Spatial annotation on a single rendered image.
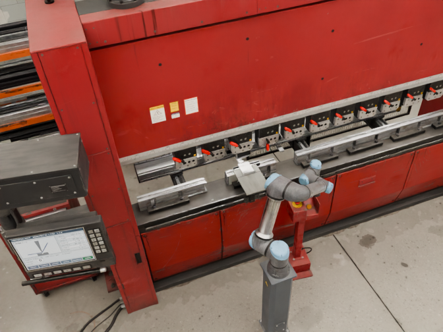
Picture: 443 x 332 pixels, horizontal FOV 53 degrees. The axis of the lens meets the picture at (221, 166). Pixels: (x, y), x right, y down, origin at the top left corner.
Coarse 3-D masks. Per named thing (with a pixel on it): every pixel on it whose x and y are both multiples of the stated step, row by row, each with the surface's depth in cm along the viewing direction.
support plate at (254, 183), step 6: (252, 168) 324; (240, 174) 320; (252, 174) 319; (258, 174) 319; (240, 180) 315; (246, 180) 315; (252, 180) 314; (258, 180) 314; (264, 180) 314; (246, 186) 310; (252, 186) 310; (258, 186) 310; (246, 192) 306; (252, 192) 306
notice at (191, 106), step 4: (184, 100) 266; (188, 100) 267; (192, 100) 268; (196, 100) 269; (188, 104) 269; (192, 104) 270; (196, 104) 271; (188, 108) 271; (192, 108) 272; (196, 108) 273; (188, 112) 273; (192, 112) 274
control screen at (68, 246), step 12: (12, 240) 212; (24, 240) 214; (36, 240) 215; (48, 240) 217; (60, 240) 218; (72, 240) 220; (84, 240) 222; (24, 252) 220; (36, 252) 221; (48, 252) 223; (60, 252) 224; (72, 252) 226; (84, 252) 228; (24, 264) 226; (36, 264) 227; (48, 264) 229; (60, 264) 231
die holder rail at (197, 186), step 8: (184, 184) 319; (192, 184) 318; (200, 184) 319; (152, 192) 314; (160, 192) 315; (168, 192) 314; (176, 192) 316; (184, 192) 319; (192, 192) 322; (200, 192) 324; (144, 200) 310; (152, 200) 320; (160, 200) 315; (144, 208) 315
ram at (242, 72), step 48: (336, 0) 258; (384, 0) 270; (432, 0) 283; (96, 48) 229; (144, 48) 236; (192, 48) 246; (240, 48) 256; (288, 48) 268; (336, 48) 281; (384, 48) 295; (432, 48) 310; (144, 96) 255; (192, 96) 266; (240, 96) 279; (288, 96) 293; (336, 96) 308; (144, 144) 277; (192, 144) 291
